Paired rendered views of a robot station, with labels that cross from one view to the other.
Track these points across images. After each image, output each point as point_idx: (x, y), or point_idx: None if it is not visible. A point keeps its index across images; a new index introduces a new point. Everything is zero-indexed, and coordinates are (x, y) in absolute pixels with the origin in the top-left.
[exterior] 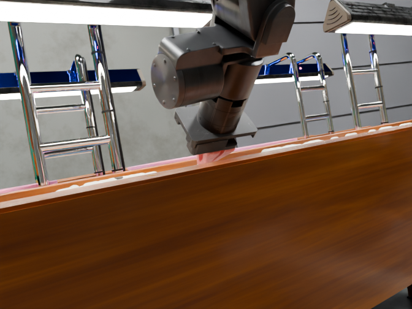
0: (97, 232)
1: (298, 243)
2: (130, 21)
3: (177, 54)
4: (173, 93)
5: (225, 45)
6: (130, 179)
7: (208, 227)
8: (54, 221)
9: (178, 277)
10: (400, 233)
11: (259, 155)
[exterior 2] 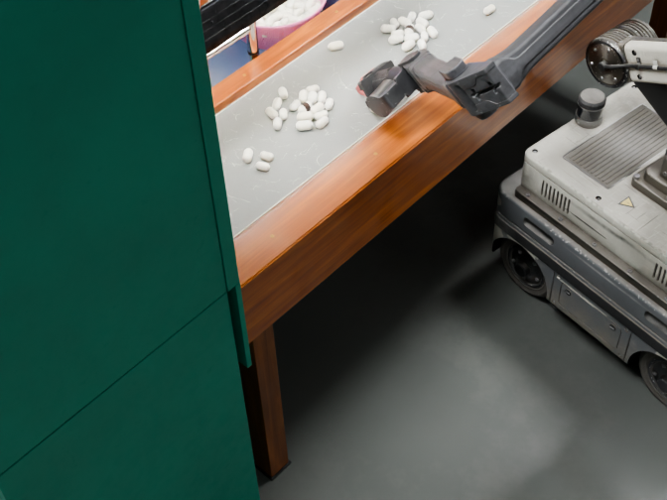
0: (373, 188)
1: (425, 165)
2: None
3: (391, 107)
4: (382, 113)
5: (409, 92)
6: (367, 157)
7: (399, 174)
8: (365, 190)
9: (389, 191)
10: (467, 139)
11: (415, 131)
